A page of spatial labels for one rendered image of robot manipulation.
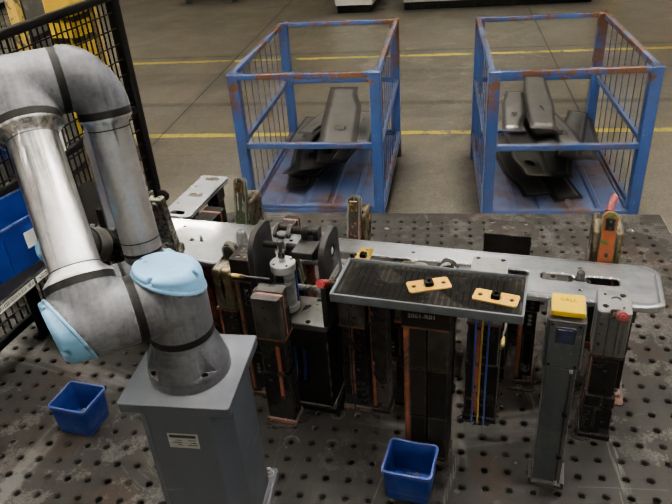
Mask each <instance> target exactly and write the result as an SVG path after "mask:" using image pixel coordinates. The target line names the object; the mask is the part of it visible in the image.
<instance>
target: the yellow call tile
mask: <svg viewBox="0 0 672 504"><path fill-rule="evenodd" d="M551 315H556V316H564V317H573V318H582V319H585V317H586V297H585V296H582V295H572V294H563V293H552V300H551Z"/></svg>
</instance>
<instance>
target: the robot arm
mask: <svg viewBox="0 0 672 504"><path fill-rule="evenodd" d="M73 112H76V115H77V118H78V121H79V124H81V125H82V126H84V127H86V129H87V131H88V135H89V138H90V141H91V145H92V148H93V152H94V155H95V158H96V162H97V165H98V169H99V172H100V175H101V179H102V182H103V186H104V189H105V192H106V196H107V199H108V203H109V206H110V209H111V213H112V216H113V220H114V223H115V226H116V227H111V229H110V230H109V229H106V228H100V227H95V224H90V226H89V223H88V220H87V217H86V214H85V211H84V208H83V205H82V202H81V199H80V196H79V193H78V190H77V187H76V184H75V181H74V178H73V175H72V172H71V169H70V166H69V163H68V160H67V157H66V154H65V151H64V148H63V145H62V142H61V139H60V136H59V133H60V131H61V130H62V128H63V127H64V124H65V122H64V119H63V116H62V115H65V114H69V113H73ZM131 114H132V110H131V106H130V102H129V98H128V96H127V93H126V91H125V89H124V87H123V86H122V84H121V82H120V81H119V79H118V78H117V76H116V75H115V74H114V73H113V71H112V70H111V69H110V68H109V67H108V66H107V65H106V64H105V63H104V62H103V61H102V60H100V59H99V58H98V57H96V56H95V55H93V54H92V53H90V52H88V51H87V50H85V49H82V48H80V47H77V46H73V45H66V44H60V45H53V46H51V47H44V48H39V49H33V50H27V51H21V52H15V53H9V54H4V55H0V143H2V144H5V145H6V146H7V149H8V152H9V155H10V158H11V161H12V164H13V167H14V170H15V173H16V176H17V180H18V183H19V186H20V189H21V192H22V195H23V198H24V201H25V204H26V207H27V210H28V213H29V217H30V220H31V223H32V226H33V229H34V232H35V235H36V242H35V250H36V253H37V256H38V257H39V258H40V259H41V260H42V261H43V262H44V263H45V266H46V269H47V272H48V275H49V278H48V280H47V282H46V284H45V285H44V287H43V292H44V295H45V298H46V300H45V299H43V300H41V302H39V303H38V308H39V310H40V312H41V314H42V317H43V319H44V321H45V323H46V325H47V327H48V329H49V331H50V333H51V335H52V337H53V339H54V341H55V343H56V345H57V347H58V349H59V351H60V353H61V355H62V356H63V358H64V359H65V360H66V361H67V362H69V363H71V364H77V363H81V362H84V361H88V360H91V359H98V358H99V357H101V356H104V355H106V354H109V353H112V352H115V351H118V350H121V349H124V348H127V347H130V346H133V345H135V344H138V343H141V342H144V341H147V340H150V347H149V355H148V362H147V372H148V376H149V379H150V382H151V384H152V386H153V387H154V388H155V389H156V390H158V391H160V392H162V393H164V394H167V395H172V396H187V395H193V394H197V393H200V392H203V391H205V390H208V389H210V388H212V387H213V386H215V385H216V384H218V383H219V382H220V381H221V380H222V379H223V378H224V377H225V376H226V375H227V373H228V371H229V369H230V366H231V358H230V352H229V349H228V346H227V345H226V343H225V342H224V340H223V339H222V337H221V335H220V334H219V332H218V331H217V329H216V328H215V326H214V321H213V316H212V311H211V306H210V301H209V296H208V291H207V281H206V279H205V278H204V274H203V270H202V267H201V265H200V263H199V262H198V261H197V260H196V259H194V258H193V257H191V256H189V255H187V254H183V253H179V252H173V250H172V249H170V248H167V249H164V248H162V244H161V240H160V236H159V232H158V229H157V225H156V221H155V218H154V214H153V210H152V206H151V203H150V199H149V195H148V191H147V188H146V184H145V180H144V176H143V173H142V169H141V165H140V162H139V158H138V154H137V150H136V147H135V143H134V139H133V135H132V132H131V128H130V124H129V118H130V116H131ZM107 261H111V262H113V265H110V266H109V265H107V264H105V263H103V262H107Z"/></svg>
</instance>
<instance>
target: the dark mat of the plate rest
mask: <svg viewBox="0 0 672 504"><path fill-rule="evenodd" d="M439 277H447V278H448V280H449V282H450V283H451V286H452V287H451V288H448V289H441V290H434V291H427V292H419V293H410V292H409V290H408V288H407V285H406V283H407V282H409V281H417V280H424V279H426V278H439ZM525 282H526V279H519V278H509V277H500V276H490V275H480V274H470V273H461V272H451V271H441V270H431V269H422V268H412V267H402V266H393V265H383V264H373V263H363V262H353V261H350V263H349V265H348V266H347V268H346V270H345V272H344V274H343V276H342V278H341V280H340V282H339V283H338V285H337V287H336V289H335V291H334V293H336V294H344V295H353V296H361V297H370V298H378V299H387V300H395V301H404V302H412V303H421V304H429V305H438V306H446V307H455V308H463V309H472V310H480V311H489V312H497V313H506V314H514V315H522V307H523V300H524V290H525ZM477 288H481V289H487V290H492V291H493V290H496V291H501V292H502V293H507V294H513V295H518V296H520V300H519V302H518V305H517V307H516V308H511V307H506V306H501V305H496V304H491V303H486V302H481V301H476V300H473V299H472V296H473V294H474V292H475V290H476V289H477Z"/></svg>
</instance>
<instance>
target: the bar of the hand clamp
mask: <svg viewBox="0 0 672 504"><path fill-rule="evenodd" d="M149 199H150V203H151V206H152V210H153V214H154V218H155V221H156V225H157V228H158V231H159V234H160V237H161V240H162V242H163V243H164V244H171V243H170V242H172V244H173V247H174V250H175V252H177V250H176V248H177V244H178V243H179V242H180V241H179V239H178V236H177V233H176V230H175V227H174V224H173V221H172V218H171V215H170V212H169V209H168V206H167V203H166V200H168V199H169V193H168V192H167V191H165V190H160V191H159V192H158V197H157V198H155V196H154V195H151V197H150V198H149Z"/></svg>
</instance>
